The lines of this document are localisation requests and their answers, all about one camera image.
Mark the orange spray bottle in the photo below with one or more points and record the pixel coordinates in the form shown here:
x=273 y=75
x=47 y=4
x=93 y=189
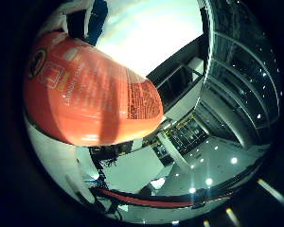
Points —
x=91 y=94

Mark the blue cloth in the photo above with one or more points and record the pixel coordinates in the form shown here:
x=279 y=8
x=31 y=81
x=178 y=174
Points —
x=97 y=19

